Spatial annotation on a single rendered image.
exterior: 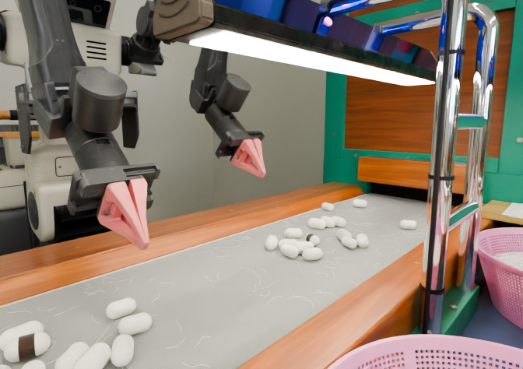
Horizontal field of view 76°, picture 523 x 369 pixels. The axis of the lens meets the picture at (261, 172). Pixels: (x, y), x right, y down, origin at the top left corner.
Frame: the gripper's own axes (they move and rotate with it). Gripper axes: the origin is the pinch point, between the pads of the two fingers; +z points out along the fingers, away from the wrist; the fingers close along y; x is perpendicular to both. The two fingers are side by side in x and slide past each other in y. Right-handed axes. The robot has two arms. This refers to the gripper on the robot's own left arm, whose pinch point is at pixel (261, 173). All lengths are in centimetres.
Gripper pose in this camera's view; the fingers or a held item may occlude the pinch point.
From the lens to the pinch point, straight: 68.5
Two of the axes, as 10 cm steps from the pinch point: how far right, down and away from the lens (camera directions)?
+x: -4.5, 6.9, 5.6
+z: 5.4, 7.2, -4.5
